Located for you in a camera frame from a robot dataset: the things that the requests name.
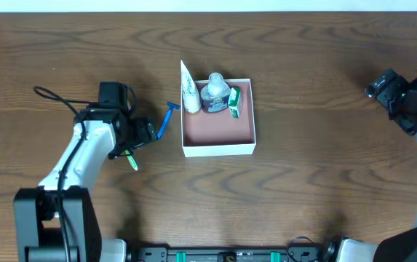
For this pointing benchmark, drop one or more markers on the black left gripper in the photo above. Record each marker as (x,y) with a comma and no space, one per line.
(145,132)

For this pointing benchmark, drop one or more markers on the green toothbrush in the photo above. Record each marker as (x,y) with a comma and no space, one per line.
(131,159)

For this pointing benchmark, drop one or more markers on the blue disposable razor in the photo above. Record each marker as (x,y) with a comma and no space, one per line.
(171,107)

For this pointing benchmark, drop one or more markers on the white Pantene tube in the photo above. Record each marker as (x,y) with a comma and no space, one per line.
(189,91)

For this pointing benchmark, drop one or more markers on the green white soap box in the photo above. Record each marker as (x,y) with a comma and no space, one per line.
(235,102)

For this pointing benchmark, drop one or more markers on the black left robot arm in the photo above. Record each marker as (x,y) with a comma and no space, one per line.
(56,221)

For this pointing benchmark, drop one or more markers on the white box pink interior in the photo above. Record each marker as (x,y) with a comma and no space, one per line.
(220,134)

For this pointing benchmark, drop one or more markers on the black mounting rail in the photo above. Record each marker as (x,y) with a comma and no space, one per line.
(295,252)

